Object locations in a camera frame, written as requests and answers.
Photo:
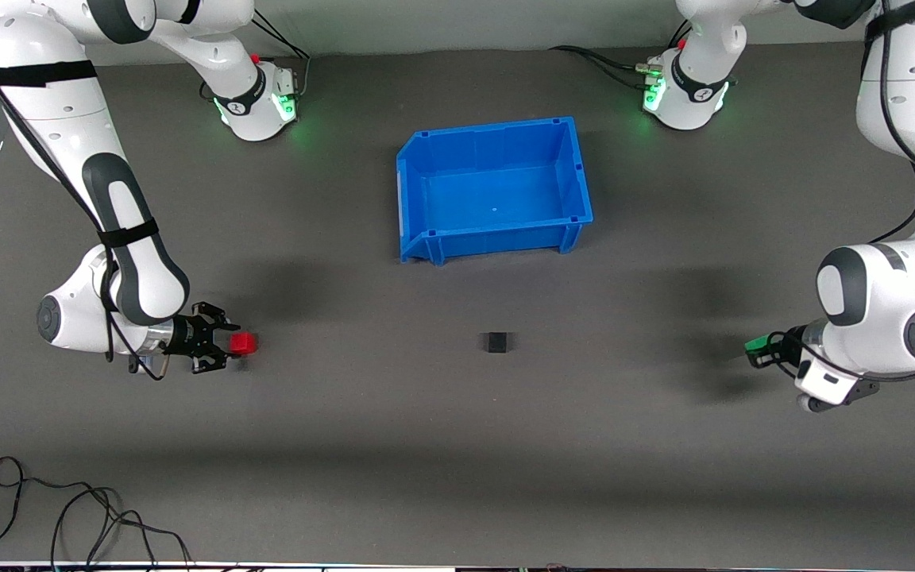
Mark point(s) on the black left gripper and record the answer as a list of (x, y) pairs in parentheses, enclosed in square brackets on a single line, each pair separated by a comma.
[(784, 345)]

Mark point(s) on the green cube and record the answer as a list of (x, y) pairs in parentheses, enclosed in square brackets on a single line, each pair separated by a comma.
[(756, 343)]

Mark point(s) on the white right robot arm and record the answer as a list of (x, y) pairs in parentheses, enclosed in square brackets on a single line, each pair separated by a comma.
[(132, 262)]

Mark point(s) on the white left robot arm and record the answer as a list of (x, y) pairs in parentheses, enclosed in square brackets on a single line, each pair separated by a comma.
[(878, 310)]

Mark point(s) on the blue plastic storage bin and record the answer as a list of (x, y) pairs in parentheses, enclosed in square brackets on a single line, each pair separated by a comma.
[(497, 191)]

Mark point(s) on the red cube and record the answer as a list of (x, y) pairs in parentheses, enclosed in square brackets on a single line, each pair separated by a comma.
[(245, 343)]

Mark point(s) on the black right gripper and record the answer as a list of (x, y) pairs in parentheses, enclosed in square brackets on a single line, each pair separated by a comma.
[(185, 336)]

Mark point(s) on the black cube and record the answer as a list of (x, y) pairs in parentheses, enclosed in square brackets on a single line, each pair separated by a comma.
[(496, 342)]

